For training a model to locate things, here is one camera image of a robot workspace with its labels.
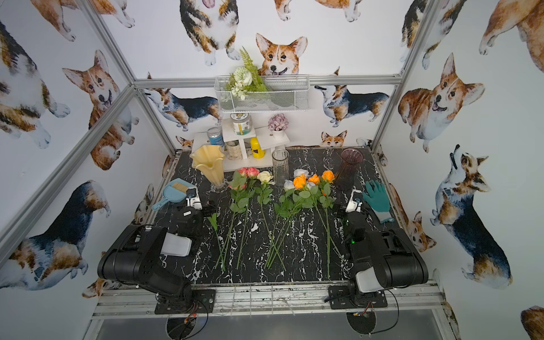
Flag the pink rose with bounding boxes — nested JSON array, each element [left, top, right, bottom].
[[223, 179, 247, 269], [220, 167, 249, 271], [236, 167, 259, 269]]

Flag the orange rose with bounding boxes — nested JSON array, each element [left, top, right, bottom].
[[307, 174, 343, 258], [320, 170, 334, 279], [265, 175, 313, 269]]

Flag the cream rose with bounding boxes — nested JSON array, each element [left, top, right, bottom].
[[256, 171, 286, 270]]

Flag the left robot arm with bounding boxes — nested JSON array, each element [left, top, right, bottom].
[[97, 203, 217, 309]]

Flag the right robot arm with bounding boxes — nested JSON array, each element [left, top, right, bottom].
[[333, 203, 429, 298]]

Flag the teal dustpan with brush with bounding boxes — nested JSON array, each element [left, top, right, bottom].
[[152, 178, 197, 211]]

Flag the teal rubber glove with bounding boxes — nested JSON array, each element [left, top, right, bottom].
[[363, 180, 395, 224]]

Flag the yellow fluted vase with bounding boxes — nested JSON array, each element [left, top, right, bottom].
[[190, 145, 225, 187]]

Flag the purple glass vase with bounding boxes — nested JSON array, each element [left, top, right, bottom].
[[335, 148, 364, 191]]

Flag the white rose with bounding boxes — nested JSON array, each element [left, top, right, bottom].
[[265, 180, 296, 269], [293, 169, 309, 179], [271, 177, 315, 262]]

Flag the blue tin can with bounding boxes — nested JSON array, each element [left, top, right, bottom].
[[207, 127, 225, 147]]

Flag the white wooden shelf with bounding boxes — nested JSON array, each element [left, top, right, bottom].
[[212, 118, 290, 172]]

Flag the yellow bottle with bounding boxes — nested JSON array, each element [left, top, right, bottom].
[[250, 137, 265, 159]]

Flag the clear glass cylinder vase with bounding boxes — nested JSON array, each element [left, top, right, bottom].
[[272, 149, 289, 187]]

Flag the white lidded jar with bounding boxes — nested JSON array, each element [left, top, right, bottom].
[[230, 113, 252, 135]]

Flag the small pink potted flower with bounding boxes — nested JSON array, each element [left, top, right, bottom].
[[268, 113, 289, 139]]

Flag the white green artificial bouquet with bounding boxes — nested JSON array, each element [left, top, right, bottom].
[[225, 47, 269, 100]]

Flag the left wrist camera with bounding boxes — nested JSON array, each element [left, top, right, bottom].
[[186, 187, 203, 211]]

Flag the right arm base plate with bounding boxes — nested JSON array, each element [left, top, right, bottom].
[[324, 285, 388, 310]]

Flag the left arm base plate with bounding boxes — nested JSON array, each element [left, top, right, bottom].
[[154, 289, 217, 315]]

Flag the white wire basket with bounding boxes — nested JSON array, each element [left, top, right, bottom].
[[214, 75, 310, 113]]

